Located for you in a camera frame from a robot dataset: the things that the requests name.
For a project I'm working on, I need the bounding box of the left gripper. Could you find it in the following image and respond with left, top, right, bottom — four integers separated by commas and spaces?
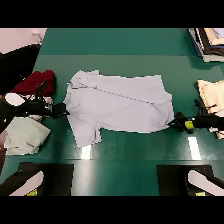
49, 102, 70, 120

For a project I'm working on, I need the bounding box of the black garment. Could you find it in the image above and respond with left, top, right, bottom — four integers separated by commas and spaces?
0, 44, 42, 96

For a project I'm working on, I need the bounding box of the dark red garment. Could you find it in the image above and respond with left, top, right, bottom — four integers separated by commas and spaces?
12, 69, 57, 97

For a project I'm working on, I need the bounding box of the pale pink garment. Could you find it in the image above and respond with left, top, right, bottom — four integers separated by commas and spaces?
0, 27, 48, 55

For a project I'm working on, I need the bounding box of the pale lavender shirt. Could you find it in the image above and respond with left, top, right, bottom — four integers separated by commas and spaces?
63, 69, 176, 150

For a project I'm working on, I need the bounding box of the pale green garment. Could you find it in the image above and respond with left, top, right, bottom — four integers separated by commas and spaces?
3, 116, 52, 156

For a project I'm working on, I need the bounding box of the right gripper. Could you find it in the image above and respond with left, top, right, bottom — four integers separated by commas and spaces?
167, 112, 188, 134

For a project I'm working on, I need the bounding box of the beige garment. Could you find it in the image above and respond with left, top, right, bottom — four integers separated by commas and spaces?
196, 79, 224, 140

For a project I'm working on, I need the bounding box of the heap of clothes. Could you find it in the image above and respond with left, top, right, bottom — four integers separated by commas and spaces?
187, 27, 224, 64

